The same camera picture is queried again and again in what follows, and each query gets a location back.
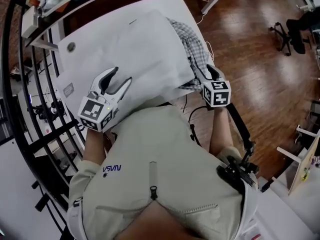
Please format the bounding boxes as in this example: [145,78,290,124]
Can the black metal railing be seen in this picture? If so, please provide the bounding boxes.
[0,0,87,236]

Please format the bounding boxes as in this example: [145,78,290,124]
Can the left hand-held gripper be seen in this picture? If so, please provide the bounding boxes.
[77,66,134,134]

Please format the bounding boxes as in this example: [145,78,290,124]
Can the person's beige jacket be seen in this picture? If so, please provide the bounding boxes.
[66,103,258,240]

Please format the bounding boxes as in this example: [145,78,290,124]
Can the wooden board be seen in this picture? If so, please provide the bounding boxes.
[287,135,320,196]

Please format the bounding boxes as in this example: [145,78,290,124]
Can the beige box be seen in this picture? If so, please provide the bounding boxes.
[20,6,40,39]

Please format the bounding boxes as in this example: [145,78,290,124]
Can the person's left forearm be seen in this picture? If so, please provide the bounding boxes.
[82,128,107,166]

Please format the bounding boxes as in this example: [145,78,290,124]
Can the black cable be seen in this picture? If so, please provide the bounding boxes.
[181,95,209,146]

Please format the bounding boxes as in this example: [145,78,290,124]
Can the black office chair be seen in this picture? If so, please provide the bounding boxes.
[268,10,320,57]

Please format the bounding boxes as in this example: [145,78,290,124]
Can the black shoulder camera mount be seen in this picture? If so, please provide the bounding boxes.
[216,143,259,194]

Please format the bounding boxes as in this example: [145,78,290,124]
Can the rectangular grey sticker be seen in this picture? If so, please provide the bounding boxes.
[62,82,75,99]

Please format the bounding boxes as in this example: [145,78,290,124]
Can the grey checked pillowcase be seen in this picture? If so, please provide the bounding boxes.
[166,16,211,92]

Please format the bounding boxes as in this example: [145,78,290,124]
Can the white stand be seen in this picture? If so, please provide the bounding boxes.
[276,123,320,165]

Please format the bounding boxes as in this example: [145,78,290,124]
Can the white pillow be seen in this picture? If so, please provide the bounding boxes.
[58,8,198,110]

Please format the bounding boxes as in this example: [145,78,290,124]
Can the person's right forearm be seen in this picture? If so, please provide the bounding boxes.
[208,105,233,158]

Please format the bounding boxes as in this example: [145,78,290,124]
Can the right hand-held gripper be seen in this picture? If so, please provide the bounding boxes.
[191,63,232,109]

